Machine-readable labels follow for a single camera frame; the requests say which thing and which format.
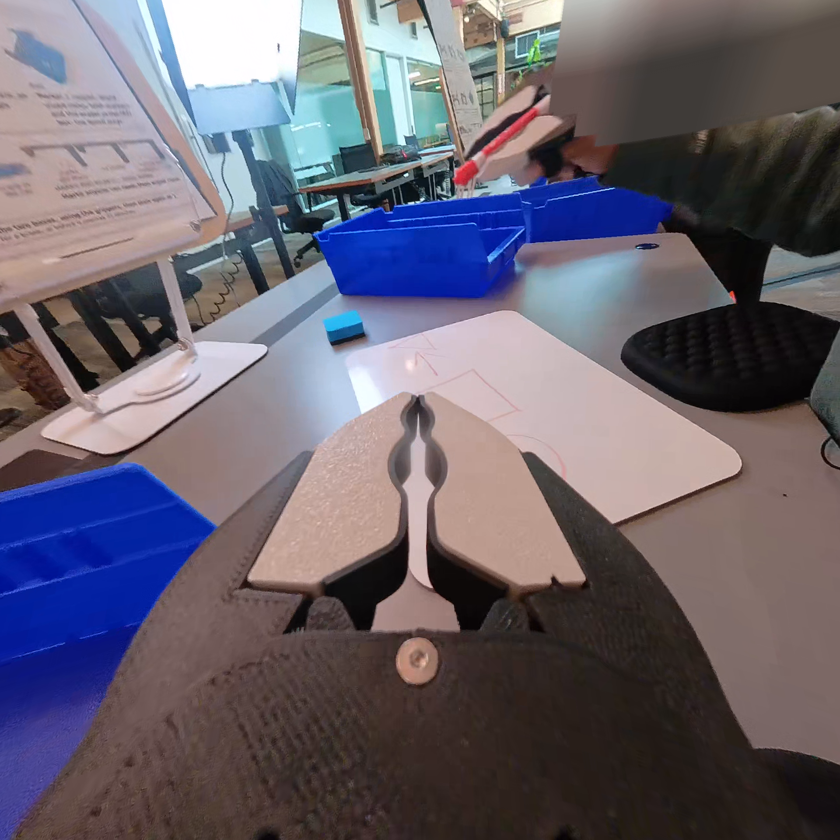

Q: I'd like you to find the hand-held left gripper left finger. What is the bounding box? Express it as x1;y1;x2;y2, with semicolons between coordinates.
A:
247;392;418;620

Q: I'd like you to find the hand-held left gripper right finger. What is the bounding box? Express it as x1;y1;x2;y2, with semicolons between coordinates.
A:
423;392;588;620

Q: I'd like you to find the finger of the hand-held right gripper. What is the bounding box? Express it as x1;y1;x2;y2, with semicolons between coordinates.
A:
466;86;553;157
507;116;580;169

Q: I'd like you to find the red dry-erase marker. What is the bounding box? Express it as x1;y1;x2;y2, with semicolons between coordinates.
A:
455;103;547;186

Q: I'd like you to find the white whiteboard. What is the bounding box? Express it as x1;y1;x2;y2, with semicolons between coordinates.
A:
344;310;744;634

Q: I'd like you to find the blue whiteboard eraser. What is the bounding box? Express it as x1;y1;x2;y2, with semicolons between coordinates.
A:
323;311;368;346

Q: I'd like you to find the blue plastic bin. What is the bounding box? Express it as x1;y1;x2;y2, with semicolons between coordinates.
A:
0;462;216;840
315;201;529;300
523;176;674;245

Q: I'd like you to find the person's right hand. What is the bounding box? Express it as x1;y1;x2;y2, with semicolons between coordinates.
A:
565;136;622;182

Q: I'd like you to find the white standing sign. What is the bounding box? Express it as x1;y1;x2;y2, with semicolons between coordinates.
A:
420;0;489;153

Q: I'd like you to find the wooden office table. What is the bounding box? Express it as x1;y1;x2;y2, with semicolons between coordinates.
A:
300;151;456;211

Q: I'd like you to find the black office chair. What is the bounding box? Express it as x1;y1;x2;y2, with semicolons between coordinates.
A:
256;158;332;267

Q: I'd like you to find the black textured wrist pad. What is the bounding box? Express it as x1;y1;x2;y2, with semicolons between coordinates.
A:
621;301;840;413

